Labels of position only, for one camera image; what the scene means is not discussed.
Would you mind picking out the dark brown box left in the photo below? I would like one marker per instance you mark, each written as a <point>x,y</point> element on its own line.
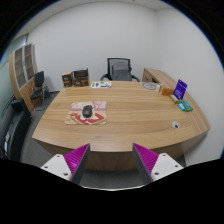
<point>67,78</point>

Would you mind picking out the black side chair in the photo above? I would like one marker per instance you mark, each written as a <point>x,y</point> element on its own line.
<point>39,90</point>

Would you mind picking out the small tan box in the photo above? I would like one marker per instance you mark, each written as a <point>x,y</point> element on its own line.
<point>174,99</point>

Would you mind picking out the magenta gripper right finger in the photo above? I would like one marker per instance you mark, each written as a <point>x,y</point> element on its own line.
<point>153,166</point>

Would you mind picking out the dark brown box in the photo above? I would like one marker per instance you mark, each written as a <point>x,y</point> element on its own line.
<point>67,78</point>
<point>81,78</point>

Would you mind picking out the dark brown box right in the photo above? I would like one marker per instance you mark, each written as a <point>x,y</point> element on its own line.
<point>81,78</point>

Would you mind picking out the green box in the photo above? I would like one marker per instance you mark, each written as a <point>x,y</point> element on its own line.
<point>186,105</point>

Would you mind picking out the desk cable grommet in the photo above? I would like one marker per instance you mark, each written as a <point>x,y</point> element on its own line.
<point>175,124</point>

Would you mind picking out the wooden office desk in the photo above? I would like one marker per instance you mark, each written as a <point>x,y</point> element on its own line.
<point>134,115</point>

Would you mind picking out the small blue box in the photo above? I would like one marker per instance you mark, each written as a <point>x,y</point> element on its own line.
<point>181,107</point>

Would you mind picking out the pink red mouse pad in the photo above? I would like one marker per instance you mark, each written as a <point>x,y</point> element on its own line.
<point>98,110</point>

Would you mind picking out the grey mesh office chair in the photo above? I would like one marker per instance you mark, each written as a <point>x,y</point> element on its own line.
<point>119,69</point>

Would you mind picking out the black sofa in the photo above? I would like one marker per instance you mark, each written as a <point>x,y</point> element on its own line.
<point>13,129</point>

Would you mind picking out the wooden bookshelf cabinet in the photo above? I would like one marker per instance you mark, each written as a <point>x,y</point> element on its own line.
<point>22,68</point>

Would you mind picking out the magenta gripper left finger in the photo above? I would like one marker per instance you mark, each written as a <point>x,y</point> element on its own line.
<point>70,166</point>

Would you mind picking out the black computer mouse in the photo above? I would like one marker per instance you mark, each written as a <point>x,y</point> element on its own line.
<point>87,111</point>

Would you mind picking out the white green leaflet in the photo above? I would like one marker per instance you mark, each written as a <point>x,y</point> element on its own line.
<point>101,84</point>

